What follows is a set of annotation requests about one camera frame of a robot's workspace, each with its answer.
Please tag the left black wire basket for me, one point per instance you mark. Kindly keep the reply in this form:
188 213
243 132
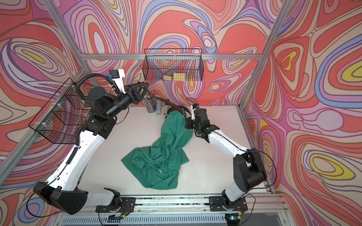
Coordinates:
61 116

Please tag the light blue stapler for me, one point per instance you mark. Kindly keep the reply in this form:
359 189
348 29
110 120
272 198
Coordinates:
158 107

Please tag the clear cup of pencils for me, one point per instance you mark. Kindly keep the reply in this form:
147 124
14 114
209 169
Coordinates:
150 103

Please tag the back black wire basket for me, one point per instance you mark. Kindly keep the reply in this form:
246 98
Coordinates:
159 62

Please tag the black leather belt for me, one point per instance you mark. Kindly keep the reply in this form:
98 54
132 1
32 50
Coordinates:
173 107

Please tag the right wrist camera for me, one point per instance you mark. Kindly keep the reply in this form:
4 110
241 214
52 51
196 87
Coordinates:
193 108

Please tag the aluminium front rail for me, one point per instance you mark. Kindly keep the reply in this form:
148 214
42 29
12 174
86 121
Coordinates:
255 203

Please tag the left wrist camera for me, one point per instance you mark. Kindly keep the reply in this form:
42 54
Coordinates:
117 77

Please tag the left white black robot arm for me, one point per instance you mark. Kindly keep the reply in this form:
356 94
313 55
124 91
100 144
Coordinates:
61 188

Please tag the black wire basket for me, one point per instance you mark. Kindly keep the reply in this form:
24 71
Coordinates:
61 116
159 62

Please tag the green trousers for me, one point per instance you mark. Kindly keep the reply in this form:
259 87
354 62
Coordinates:
158 166

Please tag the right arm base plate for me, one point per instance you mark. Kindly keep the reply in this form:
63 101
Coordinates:
227 204

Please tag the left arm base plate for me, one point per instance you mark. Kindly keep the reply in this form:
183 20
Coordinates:
119 205

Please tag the yellow sticky note pad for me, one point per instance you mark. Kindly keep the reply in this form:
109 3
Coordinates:
179 77

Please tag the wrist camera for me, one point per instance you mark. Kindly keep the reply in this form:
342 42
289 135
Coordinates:
193 108
117 77

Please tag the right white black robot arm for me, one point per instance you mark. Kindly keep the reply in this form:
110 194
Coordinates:
248 167

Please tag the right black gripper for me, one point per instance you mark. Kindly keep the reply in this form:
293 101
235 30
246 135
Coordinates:
188 125

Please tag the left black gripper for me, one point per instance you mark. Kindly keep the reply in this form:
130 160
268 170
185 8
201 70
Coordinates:
132 94

